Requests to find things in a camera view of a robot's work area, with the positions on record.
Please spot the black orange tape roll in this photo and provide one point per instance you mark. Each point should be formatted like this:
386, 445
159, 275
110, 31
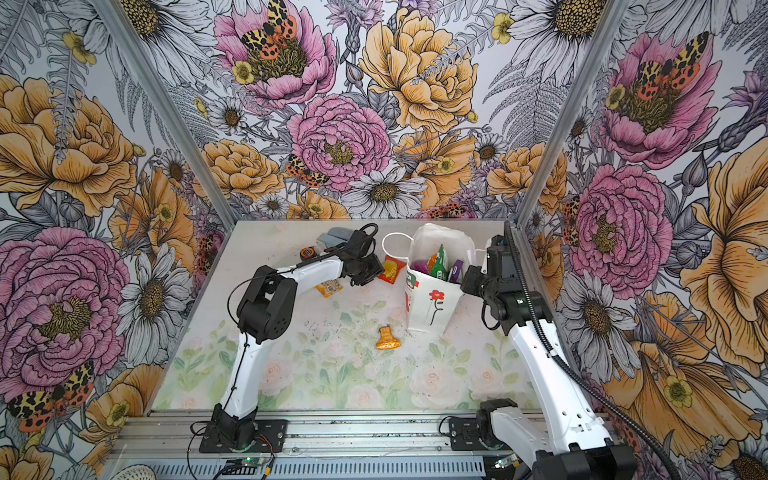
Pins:
308, 253

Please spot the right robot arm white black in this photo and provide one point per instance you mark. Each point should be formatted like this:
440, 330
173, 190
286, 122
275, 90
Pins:
574, 442

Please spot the blue grey case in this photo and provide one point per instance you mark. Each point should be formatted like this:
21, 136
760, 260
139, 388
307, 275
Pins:
327, 242
341, 233

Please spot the green yellow candy bag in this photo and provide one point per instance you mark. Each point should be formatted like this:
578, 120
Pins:
440, 271

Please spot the small orange snack packet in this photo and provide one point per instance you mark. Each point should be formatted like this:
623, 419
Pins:
387, 341

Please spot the small tan snack packet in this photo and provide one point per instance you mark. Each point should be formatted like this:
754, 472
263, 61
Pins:
329, 288

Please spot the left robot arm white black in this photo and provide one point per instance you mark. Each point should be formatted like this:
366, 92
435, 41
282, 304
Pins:
263, 315

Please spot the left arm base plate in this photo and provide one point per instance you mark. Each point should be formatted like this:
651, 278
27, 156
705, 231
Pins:
250, 436

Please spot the red yellow snack packet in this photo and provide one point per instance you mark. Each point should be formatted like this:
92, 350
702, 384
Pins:
391, 269

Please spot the white paper bag red flower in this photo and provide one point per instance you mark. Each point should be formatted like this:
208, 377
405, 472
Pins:
430, 303

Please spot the aluminium rail frame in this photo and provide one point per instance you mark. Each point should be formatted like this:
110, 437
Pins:
318, 445

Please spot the purple Fox's candy bag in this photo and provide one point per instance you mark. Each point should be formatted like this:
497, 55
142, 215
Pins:
456, 271

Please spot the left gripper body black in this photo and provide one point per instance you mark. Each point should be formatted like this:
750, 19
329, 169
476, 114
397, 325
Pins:
367, 270

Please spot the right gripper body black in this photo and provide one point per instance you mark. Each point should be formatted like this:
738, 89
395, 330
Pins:
475, 281

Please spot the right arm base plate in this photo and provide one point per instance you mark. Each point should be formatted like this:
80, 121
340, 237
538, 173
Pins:
466, 434

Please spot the purple snack packet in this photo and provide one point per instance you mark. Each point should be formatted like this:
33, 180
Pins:
420, 266

